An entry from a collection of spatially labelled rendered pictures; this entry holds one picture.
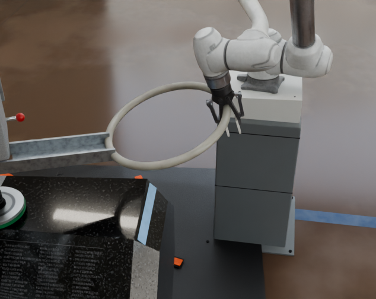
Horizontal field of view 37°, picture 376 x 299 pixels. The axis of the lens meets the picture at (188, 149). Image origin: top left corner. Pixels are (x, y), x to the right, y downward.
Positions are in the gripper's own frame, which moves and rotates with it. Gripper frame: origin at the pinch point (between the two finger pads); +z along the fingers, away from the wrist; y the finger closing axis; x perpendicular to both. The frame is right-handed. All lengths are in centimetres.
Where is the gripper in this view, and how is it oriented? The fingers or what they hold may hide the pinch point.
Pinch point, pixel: (232, 126)
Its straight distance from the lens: 212.4
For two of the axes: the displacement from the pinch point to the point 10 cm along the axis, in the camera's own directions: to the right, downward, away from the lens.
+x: 0.5, 6.4, -7.7
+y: -9.6, 2.4, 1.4
